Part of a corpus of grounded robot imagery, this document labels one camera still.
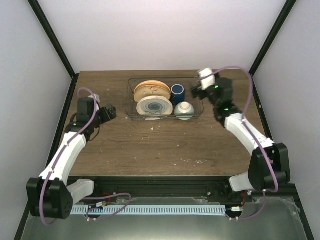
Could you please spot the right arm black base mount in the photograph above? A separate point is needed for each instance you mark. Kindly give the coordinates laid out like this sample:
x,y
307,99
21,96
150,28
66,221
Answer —
x,y
224,195

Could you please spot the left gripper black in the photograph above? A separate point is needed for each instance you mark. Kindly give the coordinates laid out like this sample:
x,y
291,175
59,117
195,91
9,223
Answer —
x,y
112,113

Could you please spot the dark blue ceramic mug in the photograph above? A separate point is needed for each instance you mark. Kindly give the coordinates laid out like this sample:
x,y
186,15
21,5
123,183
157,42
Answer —
x,y
177,94

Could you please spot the light green patterned bowl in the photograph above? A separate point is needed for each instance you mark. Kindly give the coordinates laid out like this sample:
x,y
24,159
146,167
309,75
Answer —
x,y
184,111

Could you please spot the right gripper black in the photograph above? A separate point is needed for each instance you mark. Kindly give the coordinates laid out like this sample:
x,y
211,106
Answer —
x,y
197,89

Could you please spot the translucent white bowl with spout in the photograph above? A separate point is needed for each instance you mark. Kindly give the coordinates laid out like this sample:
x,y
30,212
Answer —
x,y
153,108

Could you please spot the black aluminium frame rail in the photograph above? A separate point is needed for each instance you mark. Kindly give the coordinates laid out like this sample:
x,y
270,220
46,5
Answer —
x,y
152,186

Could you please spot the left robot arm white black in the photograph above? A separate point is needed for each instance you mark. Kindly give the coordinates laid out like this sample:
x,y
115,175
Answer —
x,y
49,195

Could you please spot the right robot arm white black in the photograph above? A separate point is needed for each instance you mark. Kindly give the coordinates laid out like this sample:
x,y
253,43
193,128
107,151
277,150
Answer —
x,y
269,164

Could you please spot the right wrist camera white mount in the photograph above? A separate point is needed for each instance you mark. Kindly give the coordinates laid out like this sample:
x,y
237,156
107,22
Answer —
x,y
206,78

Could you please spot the light blue slotted cable duct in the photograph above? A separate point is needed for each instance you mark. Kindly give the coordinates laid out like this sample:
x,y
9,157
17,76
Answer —
x,y
153,210

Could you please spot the wooden bird painted plate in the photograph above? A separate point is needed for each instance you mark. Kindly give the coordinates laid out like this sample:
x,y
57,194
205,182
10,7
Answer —
x,y
148,91

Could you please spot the orange plastic plate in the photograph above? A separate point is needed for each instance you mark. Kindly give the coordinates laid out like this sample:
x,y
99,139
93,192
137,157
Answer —
x,y
152,83

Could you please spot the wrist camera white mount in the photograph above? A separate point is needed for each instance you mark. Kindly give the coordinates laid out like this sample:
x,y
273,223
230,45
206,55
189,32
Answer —
x,y
97,100
206,78

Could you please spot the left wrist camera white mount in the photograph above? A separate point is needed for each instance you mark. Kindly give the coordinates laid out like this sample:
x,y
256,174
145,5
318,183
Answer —
x,y
97,100

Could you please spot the black wire dish rack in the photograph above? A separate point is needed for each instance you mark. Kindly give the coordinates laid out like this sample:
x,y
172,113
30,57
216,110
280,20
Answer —
x,y
186,82

